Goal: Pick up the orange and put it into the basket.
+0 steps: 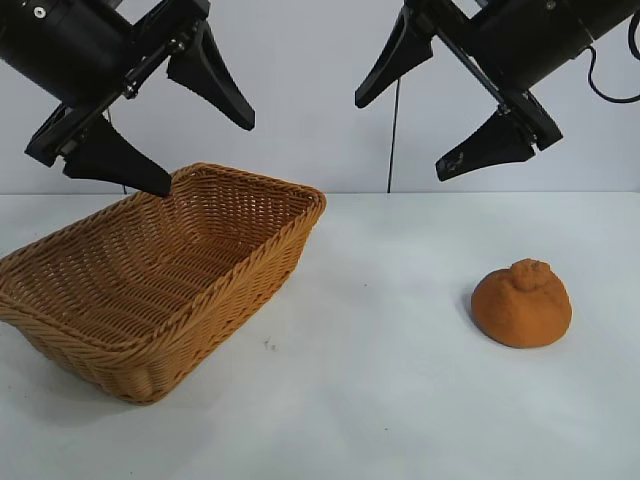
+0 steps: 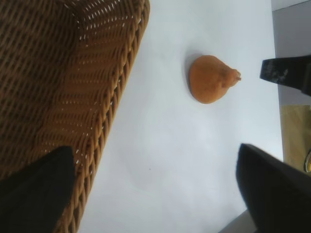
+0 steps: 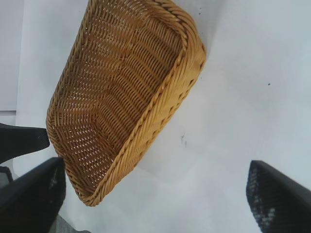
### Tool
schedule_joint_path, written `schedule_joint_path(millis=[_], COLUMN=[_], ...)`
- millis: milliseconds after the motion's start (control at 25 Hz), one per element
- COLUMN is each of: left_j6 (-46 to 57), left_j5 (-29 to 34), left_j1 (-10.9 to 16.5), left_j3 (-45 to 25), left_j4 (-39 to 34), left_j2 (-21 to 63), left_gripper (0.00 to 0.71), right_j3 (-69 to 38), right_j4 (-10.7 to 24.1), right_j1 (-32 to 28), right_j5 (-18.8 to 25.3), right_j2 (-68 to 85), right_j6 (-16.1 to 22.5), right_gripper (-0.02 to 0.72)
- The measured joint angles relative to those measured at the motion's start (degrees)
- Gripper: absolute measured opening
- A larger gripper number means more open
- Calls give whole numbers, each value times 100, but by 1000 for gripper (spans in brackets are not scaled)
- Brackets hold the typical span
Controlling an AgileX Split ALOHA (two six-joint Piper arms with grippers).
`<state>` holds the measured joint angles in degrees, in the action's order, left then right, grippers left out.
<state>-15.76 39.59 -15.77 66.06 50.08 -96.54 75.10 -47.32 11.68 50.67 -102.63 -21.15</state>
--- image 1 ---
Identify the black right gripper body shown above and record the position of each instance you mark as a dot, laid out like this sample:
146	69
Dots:
540	45

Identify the tan woven wicker basket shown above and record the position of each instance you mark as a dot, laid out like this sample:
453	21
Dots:
150	280

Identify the orange round bread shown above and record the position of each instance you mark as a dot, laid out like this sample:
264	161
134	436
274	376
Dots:
520	315

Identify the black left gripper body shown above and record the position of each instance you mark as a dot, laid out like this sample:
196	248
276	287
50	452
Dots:
65	45

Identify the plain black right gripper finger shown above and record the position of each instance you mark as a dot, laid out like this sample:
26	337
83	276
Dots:
395	55

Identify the scratched black right gripper finger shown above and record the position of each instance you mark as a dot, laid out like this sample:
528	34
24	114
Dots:
480	152

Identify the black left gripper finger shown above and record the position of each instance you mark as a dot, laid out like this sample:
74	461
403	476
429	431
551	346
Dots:
210	80
110	160

